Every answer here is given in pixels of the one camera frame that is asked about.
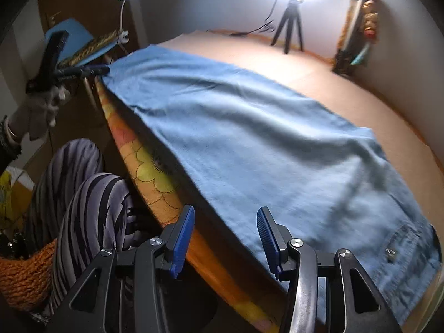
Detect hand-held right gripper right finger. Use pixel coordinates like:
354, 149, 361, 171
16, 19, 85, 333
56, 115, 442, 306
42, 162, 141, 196
256, 206, 403, 333

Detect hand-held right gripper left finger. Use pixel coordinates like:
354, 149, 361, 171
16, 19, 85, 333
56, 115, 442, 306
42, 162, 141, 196
45, 205, 196, 333

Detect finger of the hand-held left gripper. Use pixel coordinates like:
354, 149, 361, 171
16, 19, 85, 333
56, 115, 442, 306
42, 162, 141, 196
52, 64, 111, 82
38, 31, 70, 77

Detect blue denim pants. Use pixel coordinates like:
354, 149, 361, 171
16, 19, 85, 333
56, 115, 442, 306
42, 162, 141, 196
100, 44, 443, 327

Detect person's left forearm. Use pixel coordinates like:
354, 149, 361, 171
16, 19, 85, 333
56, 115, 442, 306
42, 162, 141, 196
0, 116, 23, 170

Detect person's left hand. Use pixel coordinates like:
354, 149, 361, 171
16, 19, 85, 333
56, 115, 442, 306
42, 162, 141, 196
7, 82, 70, 142

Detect blue chair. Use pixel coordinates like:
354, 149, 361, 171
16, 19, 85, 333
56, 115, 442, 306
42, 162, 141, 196
44, 18, 120, 110

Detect brown wooden door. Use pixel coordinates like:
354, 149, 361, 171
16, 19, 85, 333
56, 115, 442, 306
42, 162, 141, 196
36, 0, 150, 167

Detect person's left leg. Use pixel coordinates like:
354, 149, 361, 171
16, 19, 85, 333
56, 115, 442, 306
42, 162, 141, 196
26, 138, 105, 250

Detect person's leg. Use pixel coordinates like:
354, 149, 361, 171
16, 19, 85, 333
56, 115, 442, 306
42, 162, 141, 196
49, 173, 163, 320
26, 138, 105, 250

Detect person's right leg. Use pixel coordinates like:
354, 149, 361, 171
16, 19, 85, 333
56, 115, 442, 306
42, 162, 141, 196
49, 173, 163, 320

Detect yellow bag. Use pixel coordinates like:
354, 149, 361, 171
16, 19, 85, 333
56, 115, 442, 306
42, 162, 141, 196
0, 168, 35, 229

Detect orange knitted basket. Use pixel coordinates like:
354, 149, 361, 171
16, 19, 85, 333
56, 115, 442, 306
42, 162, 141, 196
0, 239, 58, 311

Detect black mini tripod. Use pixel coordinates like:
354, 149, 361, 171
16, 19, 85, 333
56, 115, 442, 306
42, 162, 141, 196
271, 0, 306, 54

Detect folded silver tripod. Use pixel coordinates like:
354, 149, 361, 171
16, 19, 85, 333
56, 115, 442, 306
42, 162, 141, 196
333, 0, 368, 75

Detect black power cable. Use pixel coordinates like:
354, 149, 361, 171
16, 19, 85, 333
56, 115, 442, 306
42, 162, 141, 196
208, 0, 281, 37

